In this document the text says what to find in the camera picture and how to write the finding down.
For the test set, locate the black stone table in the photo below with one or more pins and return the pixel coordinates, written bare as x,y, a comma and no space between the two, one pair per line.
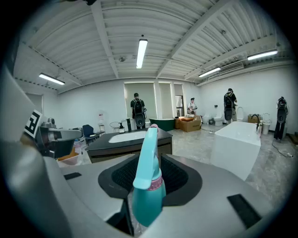
100,145

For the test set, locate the pink plastic bin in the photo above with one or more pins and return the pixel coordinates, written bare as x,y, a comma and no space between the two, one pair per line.
76,158

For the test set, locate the ceiling tube light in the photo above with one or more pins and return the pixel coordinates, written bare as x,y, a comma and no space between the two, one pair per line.
51,79
141,53
209,72
262,55

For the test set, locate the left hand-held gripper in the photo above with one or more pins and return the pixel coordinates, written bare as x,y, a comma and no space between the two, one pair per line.
23,174

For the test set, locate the white bathtub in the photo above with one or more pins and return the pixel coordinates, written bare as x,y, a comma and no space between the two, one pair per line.
235,144

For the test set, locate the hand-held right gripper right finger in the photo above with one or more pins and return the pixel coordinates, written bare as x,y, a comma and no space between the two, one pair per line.
209,193

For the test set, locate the teal spray bottle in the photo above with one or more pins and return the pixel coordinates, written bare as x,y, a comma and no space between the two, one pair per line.
149,176

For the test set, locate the small cardboard box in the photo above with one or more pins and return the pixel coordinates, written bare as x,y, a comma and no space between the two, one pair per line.
177,123

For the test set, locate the black bathtub faucet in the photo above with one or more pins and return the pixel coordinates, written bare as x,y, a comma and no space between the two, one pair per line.
256,117

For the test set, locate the ceiling air conditioner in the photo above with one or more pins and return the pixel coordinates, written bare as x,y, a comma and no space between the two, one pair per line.
231,67

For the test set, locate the black white soap dispenser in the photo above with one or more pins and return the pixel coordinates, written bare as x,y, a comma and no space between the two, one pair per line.
121,129

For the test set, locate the orange cloth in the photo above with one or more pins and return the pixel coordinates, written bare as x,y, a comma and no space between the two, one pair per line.
66,156

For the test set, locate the white sink basin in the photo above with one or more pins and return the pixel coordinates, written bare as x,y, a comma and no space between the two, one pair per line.
125,137

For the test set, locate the large cardboard box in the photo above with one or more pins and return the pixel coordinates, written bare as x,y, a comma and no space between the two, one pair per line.
192,124

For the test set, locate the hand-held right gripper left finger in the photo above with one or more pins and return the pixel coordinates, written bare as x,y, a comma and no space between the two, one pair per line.
88,186

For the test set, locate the white sign stand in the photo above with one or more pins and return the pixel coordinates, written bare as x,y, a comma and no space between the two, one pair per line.
100,118

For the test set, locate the white waste bin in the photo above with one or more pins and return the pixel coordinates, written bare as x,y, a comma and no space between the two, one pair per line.
265,128

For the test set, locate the blue chair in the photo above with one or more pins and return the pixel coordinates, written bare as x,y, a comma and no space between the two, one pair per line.
88,132

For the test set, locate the white toilet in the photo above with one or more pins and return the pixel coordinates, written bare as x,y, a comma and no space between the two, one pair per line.
205,119
218,119
239,114

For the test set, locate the green bathtub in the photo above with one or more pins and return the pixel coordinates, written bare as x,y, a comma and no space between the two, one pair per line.
163,124

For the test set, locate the black backpack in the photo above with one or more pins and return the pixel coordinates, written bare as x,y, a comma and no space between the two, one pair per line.
228,104
138,111

